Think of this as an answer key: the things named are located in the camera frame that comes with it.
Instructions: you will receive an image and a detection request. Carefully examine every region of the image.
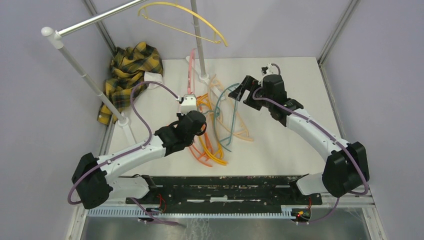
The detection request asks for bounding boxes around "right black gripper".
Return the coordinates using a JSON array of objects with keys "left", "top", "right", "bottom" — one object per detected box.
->
[{"left": 228, "top": 74, "right": 273, "bottom": 111}]

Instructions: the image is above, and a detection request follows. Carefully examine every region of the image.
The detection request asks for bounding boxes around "pink wire hanger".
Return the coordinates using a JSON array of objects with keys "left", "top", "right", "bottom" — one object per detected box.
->
[{"left": 187, "top": 48, "right": 196, "bottom": 95}]

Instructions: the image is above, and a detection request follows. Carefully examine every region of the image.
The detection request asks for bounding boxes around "yellow plastic hanger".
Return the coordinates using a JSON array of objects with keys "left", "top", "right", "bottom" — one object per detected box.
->
[{"left": 137, "top": 1, "right": 229, "bottom": 47}]

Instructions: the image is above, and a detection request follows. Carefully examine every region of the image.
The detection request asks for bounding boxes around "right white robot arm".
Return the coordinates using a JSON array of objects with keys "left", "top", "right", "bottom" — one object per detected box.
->
[{"left": 228, "top": 74, "right": 370, "bottom": 204}]

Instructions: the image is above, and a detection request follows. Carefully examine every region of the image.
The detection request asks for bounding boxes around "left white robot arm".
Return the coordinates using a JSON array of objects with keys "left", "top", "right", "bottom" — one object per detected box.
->
[{"left": 67, "top": 110, "right": 207, "bottom": 210}]

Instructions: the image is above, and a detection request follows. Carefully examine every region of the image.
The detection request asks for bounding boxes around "amber plastic hanger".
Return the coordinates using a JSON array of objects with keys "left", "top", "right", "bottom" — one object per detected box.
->
[{"left": 194, "top": 93, "right": 228, "bottom": 166}]

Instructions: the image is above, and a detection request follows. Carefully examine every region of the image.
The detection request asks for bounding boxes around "orange plastic hanger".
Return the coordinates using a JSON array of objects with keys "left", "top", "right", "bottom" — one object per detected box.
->
[{"left": 177, "top": 97, "right": 213, "bottom": 168}]

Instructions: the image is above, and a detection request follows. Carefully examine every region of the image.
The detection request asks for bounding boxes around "cream plastic hanger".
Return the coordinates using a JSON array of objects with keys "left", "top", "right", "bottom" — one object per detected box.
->
[{"left": 207, "top": 75, "right": 253, "bottom": 142}]

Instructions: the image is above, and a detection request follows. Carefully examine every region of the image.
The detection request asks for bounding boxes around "yellow plaid cloth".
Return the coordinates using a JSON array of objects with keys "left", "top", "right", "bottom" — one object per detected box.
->
[{"left": 103, "top": 41, "right": 164, "bottom": 113}]

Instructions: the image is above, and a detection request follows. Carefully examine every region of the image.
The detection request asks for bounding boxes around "white clothes rack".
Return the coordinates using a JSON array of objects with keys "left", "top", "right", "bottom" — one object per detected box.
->
[{"left": 41, "top": 0, "right": 203, "bottom": 130}]

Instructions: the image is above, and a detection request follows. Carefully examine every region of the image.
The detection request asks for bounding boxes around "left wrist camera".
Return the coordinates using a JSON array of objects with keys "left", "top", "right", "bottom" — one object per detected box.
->
[{"left": 177, "top": 94, "right": 197, "bottom": 115}]

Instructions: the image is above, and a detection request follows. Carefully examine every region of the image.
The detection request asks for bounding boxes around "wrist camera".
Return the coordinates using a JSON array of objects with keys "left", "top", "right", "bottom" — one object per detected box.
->
[
  {"left": 261, "top": 63, "right": 275, "bottom": 76},
  {"left": 177, "top": 94, "right": 197, "bottom": 115}
]

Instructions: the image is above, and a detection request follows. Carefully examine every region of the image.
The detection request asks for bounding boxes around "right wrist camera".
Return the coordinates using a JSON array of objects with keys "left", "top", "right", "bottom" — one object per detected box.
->
[{"left": 261, "top": 63, "right": 275, "bottom": 76}]

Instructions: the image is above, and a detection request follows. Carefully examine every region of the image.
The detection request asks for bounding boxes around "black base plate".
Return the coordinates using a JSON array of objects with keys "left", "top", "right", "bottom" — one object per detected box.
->
[{"left": 137, "top": 175, "right": 323, "bottom": 215}]

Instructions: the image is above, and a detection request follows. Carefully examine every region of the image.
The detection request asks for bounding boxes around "white cable duct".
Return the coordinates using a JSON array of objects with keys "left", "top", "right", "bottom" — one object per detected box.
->
[{"left": 87, "top": 205, "right": 312, "bottom": 220}]

